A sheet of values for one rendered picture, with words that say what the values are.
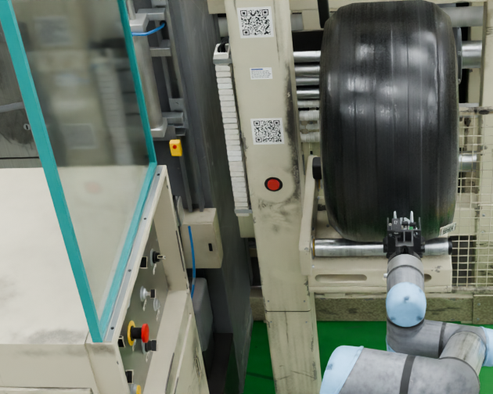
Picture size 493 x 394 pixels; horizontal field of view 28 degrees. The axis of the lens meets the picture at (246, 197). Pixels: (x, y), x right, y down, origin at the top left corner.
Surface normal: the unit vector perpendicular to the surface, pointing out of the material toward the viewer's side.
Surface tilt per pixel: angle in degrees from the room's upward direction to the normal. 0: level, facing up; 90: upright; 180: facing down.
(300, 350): 90
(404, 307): 84
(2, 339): 0
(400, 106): 50
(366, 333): 0
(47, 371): 90
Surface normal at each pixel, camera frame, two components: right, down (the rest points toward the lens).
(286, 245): -0.11, 0.62
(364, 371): -0.21, -0.50
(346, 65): -0.40, -0.34
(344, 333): -0.11, -0.79
